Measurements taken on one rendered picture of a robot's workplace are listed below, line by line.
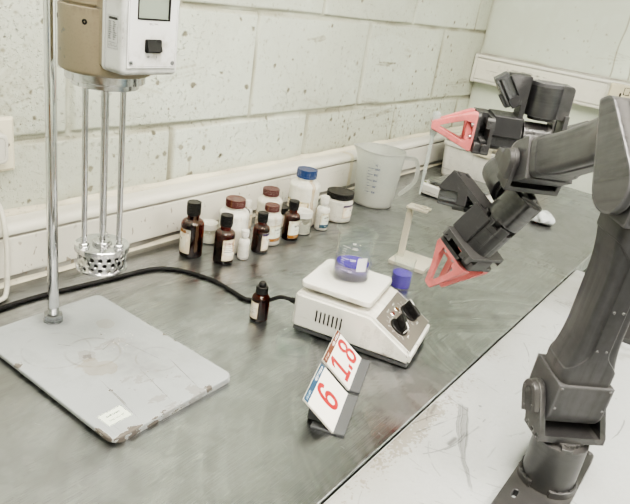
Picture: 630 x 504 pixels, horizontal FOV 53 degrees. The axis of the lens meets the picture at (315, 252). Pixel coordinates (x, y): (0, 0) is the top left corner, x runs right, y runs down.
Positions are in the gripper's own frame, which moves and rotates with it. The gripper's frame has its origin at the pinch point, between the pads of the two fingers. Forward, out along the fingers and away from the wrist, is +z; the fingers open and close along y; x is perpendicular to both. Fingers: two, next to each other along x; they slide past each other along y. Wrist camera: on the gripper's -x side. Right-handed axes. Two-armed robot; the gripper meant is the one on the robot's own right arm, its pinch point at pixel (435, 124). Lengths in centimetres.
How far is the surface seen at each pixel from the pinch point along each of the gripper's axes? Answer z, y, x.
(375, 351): 5.7, 29.2, 30.6
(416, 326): -0.7, 22.8, 28.6
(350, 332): 9.9, 27.8, 28.8
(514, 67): -37, -118, -3
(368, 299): 8.0, 26.5, 23.3
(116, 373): 40, 46, 30
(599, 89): -62, -103, -1
